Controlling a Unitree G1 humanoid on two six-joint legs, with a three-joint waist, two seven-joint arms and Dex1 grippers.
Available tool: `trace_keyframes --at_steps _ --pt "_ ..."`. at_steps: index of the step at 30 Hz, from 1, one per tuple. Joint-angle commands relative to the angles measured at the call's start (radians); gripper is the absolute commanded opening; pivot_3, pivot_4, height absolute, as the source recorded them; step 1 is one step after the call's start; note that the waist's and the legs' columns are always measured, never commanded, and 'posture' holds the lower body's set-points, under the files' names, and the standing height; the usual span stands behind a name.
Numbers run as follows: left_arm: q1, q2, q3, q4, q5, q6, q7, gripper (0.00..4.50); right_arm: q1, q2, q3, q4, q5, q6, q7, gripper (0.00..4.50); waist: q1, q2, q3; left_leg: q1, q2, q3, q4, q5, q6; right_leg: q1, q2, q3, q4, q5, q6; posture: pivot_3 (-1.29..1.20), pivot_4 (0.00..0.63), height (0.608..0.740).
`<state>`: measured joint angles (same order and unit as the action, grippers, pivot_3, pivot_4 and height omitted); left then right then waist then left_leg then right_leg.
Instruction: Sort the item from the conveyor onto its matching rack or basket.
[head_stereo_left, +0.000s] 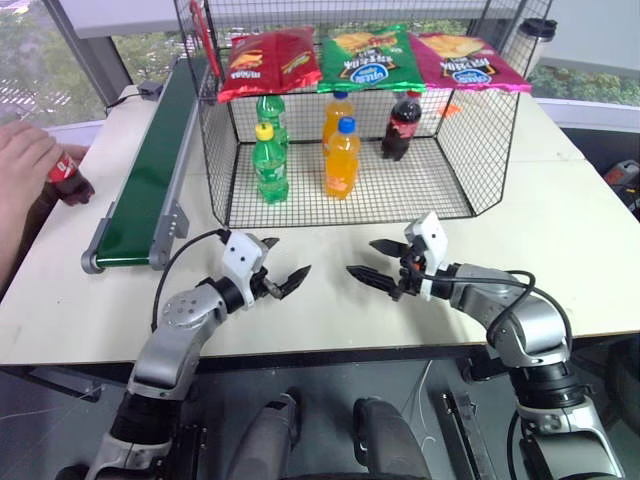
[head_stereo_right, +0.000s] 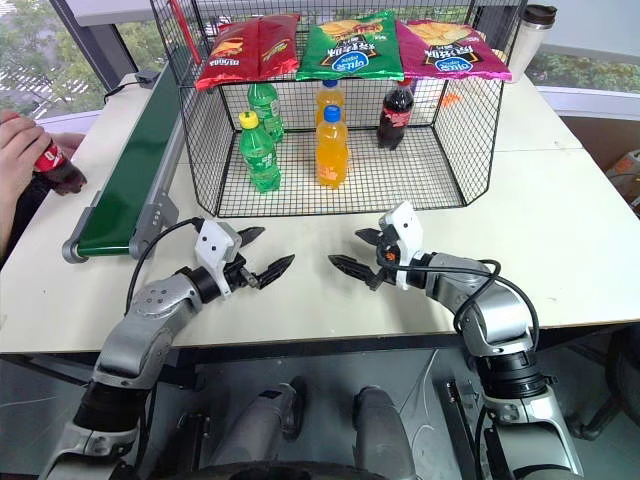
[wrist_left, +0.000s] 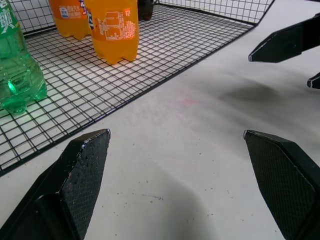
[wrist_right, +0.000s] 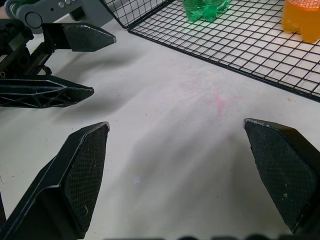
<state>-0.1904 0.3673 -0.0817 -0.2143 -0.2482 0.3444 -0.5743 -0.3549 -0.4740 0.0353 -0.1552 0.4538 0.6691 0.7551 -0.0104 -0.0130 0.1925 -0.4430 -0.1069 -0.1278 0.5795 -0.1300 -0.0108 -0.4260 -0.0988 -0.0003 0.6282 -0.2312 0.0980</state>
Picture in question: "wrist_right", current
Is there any green plastic drink bottle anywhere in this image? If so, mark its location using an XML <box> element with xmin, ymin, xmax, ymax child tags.
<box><xmin>181</xmin><ymin>0</ymin><xmax>231</xmax><ymax>22</ymax></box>

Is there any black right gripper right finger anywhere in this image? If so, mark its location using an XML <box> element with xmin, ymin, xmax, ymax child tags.
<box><xmin>243</xmin><ymin>118</ymin><xmax>320</xmax><ymax>236</ymax></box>

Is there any orange plastic drink bottle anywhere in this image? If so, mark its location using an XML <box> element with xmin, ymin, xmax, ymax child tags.
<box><xmin>282</xmin><ymin>0</ymin><xmax>320</xmax><ymax>44</ymax></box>

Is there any black wire grid rack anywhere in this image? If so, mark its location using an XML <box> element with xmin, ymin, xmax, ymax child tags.
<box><xmin>99</xmin><ymin>0</ymin><xmax>320</xmax><ymax>103</ymax></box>

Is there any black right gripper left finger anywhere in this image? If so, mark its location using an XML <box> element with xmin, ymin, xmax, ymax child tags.
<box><xmin>0</xmin><ymin>121</ymin><xmax>111</xmax><ymax>240</ymax></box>

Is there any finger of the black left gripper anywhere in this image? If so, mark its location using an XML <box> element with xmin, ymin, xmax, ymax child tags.
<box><xmin>0</xmin><ymin>75</ymin><xmax>95</xmax><ymax>109</ymax></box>
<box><xmin>42</xmin><ymin>23</ymin><xmax>117</xmax><ymax>53</ymax></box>

